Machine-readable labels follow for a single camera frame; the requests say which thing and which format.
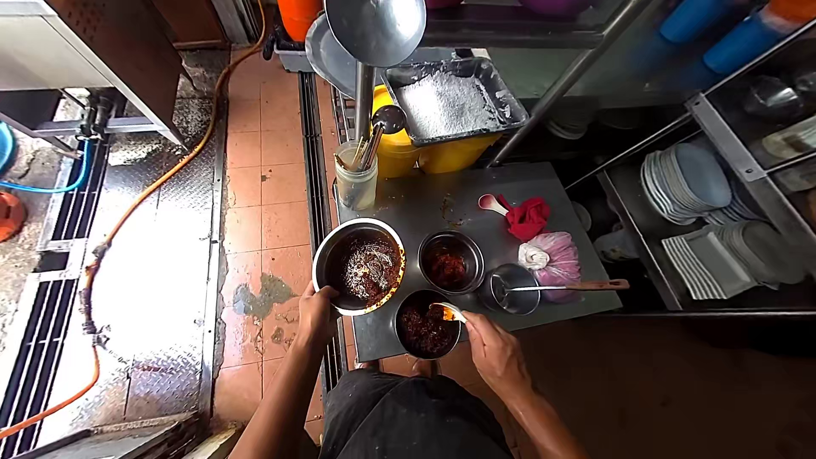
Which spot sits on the stack of rectangular plates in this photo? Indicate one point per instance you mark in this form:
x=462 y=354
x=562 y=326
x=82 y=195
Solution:
x=723 y=261

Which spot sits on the orange plastic basin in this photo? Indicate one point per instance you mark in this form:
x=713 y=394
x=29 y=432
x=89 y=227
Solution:
x=10 y=217

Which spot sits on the white-speckled dark red paste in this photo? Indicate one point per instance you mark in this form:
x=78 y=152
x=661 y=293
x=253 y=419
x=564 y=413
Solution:
x=366 y=271

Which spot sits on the orange container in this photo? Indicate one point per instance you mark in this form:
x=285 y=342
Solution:
x=296 y=19

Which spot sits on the grey plastic crate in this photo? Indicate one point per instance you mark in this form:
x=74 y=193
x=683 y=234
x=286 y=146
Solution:
x=294 y=60

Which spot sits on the metal rack with pole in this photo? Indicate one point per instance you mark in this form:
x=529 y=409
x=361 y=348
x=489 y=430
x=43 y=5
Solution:
x=561 y=89

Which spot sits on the large steel bowl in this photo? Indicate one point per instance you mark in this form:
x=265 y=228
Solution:
x=325 y=274

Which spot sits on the grey metal work table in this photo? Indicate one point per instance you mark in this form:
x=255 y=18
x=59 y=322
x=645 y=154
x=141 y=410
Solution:
x=411 y=205

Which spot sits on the blue plastic basin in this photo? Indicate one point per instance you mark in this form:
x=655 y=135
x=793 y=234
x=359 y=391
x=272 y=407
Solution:
x=6 y=148

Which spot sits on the large steel wok ladle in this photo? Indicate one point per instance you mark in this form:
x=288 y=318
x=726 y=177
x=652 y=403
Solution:
x=377 y=32

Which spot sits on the person's right hand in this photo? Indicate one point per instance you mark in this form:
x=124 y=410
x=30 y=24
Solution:
x=494 y=352

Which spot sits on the white flour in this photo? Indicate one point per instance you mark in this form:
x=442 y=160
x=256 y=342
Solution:
x=448 y=102

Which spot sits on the bright red chili paste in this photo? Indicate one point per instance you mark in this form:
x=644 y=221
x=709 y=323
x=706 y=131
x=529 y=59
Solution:
x=447 y=268

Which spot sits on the yellow bucket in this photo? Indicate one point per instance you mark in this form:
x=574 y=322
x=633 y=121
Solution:
x=392 y=157
x=460 y=156

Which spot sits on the stainless steel counter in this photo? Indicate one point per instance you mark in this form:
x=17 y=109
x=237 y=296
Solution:
x=118 y=60

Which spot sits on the black rectangular tray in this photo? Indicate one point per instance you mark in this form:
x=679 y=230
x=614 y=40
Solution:
x=448 y=135

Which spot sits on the medium steel bowl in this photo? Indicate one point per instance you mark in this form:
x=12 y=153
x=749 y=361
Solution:
x=434 y=241

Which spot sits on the white and red spoon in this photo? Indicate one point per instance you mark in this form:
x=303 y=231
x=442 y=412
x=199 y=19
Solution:
x=491 y=203

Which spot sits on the white plastic spoon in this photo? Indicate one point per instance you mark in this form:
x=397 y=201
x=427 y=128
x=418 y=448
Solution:
x=453 y=313

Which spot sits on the person's right fingers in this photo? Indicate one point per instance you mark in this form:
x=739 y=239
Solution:
x=478 y=327

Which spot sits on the person's left forearm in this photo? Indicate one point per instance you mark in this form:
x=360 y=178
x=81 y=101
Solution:
x=290 y=395

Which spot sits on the person's left fingers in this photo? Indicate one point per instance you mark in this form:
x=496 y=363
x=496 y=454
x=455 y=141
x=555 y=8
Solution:
x=308 y=289

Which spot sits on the stack of round plates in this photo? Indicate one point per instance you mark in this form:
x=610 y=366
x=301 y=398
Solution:
x=700 y=175

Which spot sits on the dark round ladle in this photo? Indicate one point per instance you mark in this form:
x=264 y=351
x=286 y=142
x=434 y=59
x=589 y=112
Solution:
x=389 y=118

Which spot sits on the person's right forearm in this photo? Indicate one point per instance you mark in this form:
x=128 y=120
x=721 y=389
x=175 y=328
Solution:
x=544 y=419

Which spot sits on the dark brown chili paste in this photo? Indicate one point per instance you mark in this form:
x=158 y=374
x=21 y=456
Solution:
x=426 y=331

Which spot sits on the bundle of utensils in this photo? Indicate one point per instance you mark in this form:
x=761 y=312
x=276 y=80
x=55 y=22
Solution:
x=367 y=150

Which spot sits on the blue plastic container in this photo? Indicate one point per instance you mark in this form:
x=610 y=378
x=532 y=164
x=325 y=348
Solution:
x=736 y=48
x=688 y=18

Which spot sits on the person's legs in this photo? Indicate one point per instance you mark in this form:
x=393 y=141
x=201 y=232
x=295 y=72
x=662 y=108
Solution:
x=425 y=368

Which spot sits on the cloudy plastic utensil jar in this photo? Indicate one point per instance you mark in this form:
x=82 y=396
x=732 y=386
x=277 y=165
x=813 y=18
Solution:
x=356 y=190

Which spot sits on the person's left thumb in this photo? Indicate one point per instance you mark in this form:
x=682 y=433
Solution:
x=328 y=292

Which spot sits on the tied pink plastic bag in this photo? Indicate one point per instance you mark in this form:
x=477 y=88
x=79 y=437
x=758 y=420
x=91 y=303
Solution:
x=561 y=255

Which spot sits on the red cloth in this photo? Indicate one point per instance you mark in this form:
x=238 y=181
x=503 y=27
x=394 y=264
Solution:
x=528 y=217

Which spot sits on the small steel bowl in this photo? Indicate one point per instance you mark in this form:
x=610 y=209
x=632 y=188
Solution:
x=406 y=344

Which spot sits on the metal dish shelf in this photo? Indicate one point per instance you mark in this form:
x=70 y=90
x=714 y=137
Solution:
x=645 y=264

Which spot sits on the round grey metal lid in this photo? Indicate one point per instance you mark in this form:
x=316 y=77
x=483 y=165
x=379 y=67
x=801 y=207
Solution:
x=326 y=57

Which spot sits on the person's left hand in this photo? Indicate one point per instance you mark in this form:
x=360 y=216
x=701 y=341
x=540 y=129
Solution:
x=315 y=317

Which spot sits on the person's body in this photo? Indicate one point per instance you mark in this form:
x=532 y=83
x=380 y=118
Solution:
x=414 y=417

